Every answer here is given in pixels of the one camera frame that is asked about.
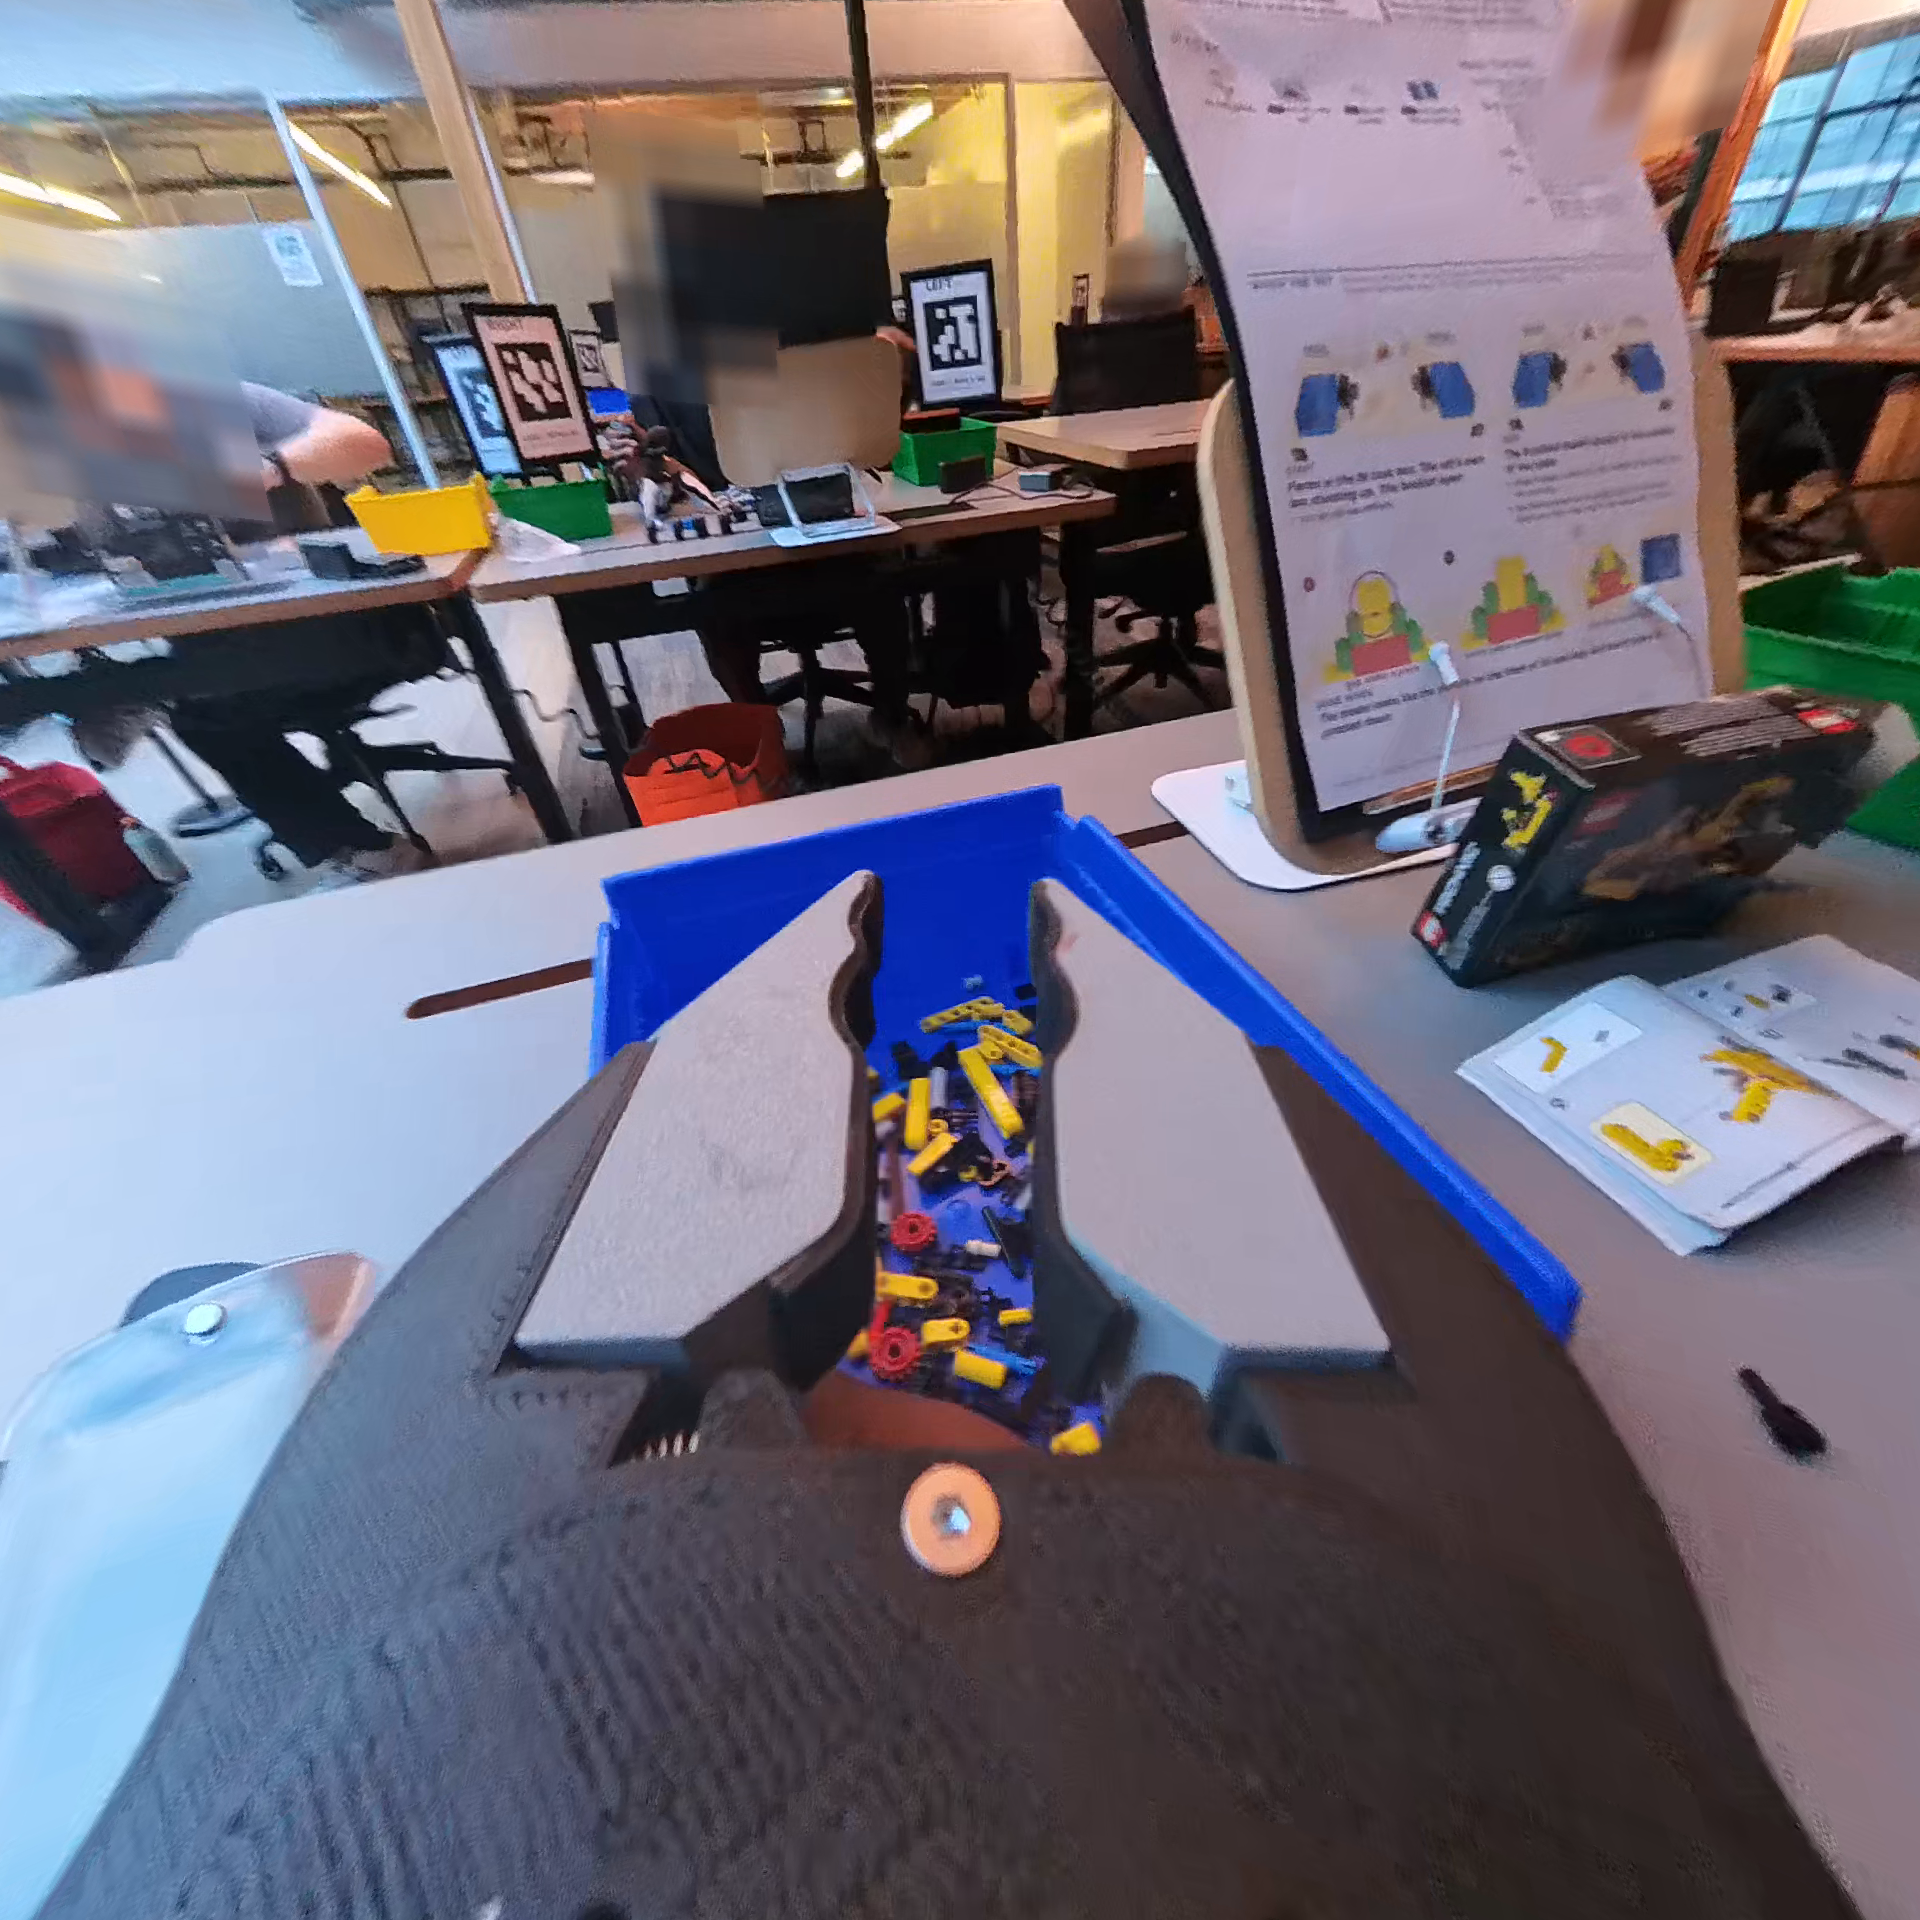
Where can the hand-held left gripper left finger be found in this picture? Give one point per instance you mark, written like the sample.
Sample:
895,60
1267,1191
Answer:
734,1142

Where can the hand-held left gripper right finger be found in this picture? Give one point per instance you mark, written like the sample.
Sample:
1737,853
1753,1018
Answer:
1185,1184

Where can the pile of lego pieces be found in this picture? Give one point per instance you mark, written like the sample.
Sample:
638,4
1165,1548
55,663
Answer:
946,1118

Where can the blue plastic bin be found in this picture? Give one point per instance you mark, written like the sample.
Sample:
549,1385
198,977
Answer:
961,902

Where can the lego instruction booklet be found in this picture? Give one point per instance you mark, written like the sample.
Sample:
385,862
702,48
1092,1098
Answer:
1725,1142

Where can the black lego set box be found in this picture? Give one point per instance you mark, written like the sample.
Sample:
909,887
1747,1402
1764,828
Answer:
1636,839

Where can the black lego pin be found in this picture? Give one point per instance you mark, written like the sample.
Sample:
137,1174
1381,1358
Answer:
1781,1413

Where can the metal stand base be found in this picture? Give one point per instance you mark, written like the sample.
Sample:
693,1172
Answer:
1215,820

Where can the orange bag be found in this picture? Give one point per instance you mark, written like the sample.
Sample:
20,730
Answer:
706,764

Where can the wooden board stand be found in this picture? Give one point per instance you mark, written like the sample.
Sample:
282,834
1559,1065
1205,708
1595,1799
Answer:
1244,630

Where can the white tethered pin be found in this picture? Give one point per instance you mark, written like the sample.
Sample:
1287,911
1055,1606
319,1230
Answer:
1445,669
1658,604

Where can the long work table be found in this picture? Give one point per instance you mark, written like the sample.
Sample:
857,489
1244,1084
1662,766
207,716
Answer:
722,551
226,592

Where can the clear plastic box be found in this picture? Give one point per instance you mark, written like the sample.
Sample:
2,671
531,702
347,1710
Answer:
828,495

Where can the small green bin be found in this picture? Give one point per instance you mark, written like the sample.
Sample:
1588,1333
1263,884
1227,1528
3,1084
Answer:
556,508
942,452

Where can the yellow plastic bin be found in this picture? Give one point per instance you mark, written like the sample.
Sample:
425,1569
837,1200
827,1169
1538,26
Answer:
421,517

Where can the red bag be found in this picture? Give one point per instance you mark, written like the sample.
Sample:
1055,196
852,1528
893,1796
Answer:
68,849

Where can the clear plastic pouch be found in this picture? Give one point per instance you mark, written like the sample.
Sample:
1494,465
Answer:
91,1500

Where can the wooden table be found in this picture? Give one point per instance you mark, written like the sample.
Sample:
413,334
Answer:
1110,428

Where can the black framed tag sign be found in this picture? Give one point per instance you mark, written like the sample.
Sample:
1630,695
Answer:
955,333
459,406
529,383

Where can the black office chair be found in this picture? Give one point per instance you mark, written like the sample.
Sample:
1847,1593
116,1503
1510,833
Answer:
1132,368

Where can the printed instruction sheet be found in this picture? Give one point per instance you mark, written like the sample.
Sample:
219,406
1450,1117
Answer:
1441,376

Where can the green plastic bin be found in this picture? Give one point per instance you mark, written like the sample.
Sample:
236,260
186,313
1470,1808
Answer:
1845,646

